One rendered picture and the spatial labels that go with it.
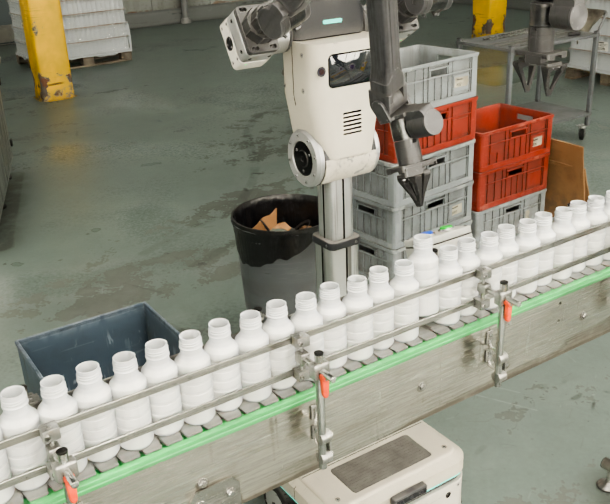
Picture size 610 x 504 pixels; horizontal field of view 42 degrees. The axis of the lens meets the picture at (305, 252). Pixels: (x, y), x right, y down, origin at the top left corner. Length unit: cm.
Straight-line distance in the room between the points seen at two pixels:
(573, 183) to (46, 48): 584
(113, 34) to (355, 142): 898
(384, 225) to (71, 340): 234
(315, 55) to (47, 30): 702
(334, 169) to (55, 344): 83
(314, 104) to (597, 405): 180
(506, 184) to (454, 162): 55
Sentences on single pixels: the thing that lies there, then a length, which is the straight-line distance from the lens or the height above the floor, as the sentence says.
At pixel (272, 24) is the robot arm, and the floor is 157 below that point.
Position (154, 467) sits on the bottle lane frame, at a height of 98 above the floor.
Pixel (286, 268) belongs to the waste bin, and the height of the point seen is 47.
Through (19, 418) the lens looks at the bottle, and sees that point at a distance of 129.
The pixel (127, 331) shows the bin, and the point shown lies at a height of 89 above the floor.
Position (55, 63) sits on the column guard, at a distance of 900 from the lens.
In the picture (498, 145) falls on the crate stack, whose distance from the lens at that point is 450.
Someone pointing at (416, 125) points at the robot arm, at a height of 137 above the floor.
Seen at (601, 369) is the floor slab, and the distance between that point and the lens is 357.
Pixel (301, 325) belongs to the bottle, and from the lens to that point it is 145.
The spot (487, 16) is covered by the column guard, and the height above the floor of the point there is 31.
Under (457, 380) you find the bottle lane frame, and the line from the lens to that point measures 175.
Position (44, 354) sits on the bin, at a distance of 194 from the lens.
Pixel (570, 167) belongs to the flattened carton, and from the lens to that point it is 487.
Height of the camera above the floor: 182
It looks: 24 degrees down
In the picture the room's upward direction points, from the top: 2 degrees counter-clockwise
